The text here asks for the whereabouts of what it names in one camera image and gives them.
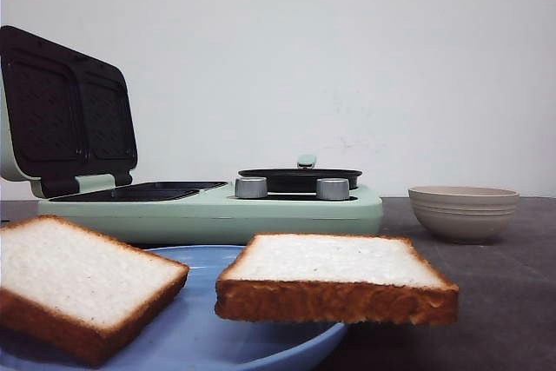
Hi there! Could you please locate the right silver control knob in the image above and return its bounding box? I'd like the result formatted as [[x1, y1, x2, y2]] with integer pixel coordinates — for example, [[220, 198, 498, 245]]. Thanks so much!
[[315, 178, 350, 201]]

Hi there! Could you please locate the beige ribbed ceramic bowl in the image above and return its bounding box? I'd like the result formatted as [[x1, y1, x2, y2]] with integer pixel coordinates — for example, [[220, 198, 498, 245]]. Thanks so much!
[[408, 186, 520, 243]]

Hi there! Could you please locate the blue round plate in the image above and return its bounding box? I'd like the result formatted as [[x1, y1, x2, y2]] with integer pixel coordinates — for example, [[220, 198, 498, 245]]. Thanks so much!
[[0, 244, 349, 371]]

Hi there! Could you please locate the silver control knob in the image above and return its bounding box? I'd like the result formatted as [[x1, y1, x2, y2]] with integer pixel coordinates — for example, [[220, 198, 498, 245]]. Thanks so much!
[[315, 178, 350, 201], [235, 176, 268, 199]]

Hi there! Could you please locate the mint green sandwich maker lid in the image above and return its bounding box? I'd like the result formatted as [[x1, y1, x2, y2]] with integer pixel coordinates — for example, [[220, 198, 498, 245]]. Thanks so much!
[[1, 26, 137, 198]]

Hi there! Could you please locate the left silver control knob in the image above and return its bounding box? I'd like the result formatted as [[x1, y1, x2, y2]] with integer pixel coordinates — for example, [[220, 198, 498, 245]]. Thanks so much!
[[235, 176, 268, 199]]

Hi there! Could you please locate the black round frying pan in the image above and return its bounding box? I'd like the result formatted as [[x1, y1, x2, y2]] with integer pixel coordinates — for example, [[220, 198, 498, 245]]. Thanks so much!
[[238, 155, 362, 193]]

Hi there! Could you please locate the mint green breakfast maker base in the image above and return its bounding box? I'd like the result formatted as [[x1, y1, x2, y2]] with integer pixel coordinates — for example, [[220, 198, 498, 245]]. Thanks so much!
[[38, 182, 383, 245]]

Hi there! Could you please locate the grey table cloth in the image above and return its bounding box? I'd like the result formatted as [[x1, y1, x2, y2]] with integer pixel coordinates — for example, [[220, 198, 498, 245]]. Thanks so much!
[[0, 195, 556, 371]]

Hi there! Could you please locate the white bread slice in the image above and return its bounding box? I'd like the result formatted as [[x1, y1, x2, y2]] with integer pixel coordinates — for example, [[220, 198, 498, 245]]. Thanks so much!
[[1, 215, 189, 366], [215, 233, 459, 325]]

